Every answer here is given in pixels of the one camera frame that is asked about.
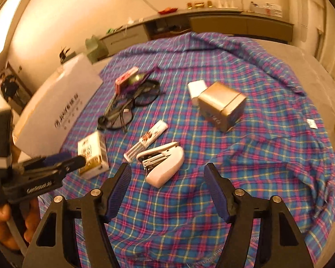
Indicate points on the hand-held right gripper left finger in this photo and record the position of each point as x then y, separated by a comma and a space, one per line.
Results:
118, 192

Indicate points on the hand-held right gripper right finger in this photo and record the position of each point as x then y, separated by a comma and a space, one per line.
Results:
216, 195

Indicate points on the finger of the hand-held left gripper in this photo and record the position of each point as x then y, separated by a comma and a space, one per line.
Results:
72, 163
57, 157

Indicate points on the small gold white box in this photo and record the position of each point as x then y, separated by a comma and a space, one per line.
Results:
93, 153

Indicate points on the large white cardboard box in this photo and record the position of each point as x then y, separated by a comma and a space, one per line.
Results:
58, 95

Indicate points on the purple silver action figure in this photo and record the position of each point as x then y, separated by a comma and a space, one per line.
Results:
134, 87

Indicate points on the white plug charger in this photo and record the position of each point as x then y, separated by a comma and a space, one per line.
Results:
196, 88

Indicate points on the green plastic container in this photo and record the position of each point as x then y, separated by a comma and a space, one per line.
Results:
95, 47

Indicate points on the blue pink plaid cloth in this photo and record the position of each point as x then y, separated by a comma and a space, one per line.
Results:
240, 159

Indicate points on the black marker pen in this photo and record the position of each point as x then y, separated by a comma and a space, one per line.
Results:
102, 121

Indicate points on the white stapler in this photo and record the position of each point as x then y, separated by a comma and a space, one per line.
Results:
167, 167

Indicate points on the white printed refill tube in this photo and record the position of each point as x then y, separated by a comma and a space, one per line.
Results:
150, 135

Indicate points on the gold metal tin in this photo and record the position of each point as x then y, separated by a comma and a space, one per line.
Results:
220, 100

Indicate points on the red card box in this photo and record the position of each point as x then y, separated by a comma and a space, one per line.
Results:
125, 79

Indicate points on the small potted plant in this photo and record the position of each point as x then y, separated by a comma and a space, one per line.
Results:
63, 53

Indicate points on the clear tape roll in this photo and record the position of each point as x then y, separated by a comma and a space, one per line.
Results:
139, 78

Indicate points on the black eyeglasses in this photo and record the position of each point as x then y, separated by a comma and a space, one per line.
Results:
156, 85

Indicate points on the long grey sideboard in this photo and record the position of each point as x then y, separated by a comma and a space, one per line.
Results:
240, 23

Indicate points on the red dish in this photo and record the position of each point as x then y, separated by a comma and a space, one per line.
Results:
167, 10

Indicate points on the gold ornaments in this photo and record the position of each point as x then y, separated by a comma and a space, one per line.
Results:
198, 4

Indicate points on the white desk organizer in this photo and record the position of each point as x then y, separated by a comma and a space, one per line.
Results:
268, 9

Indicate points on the clear glass vessels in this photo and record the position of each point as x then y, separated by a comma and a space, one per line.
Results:
224, 1

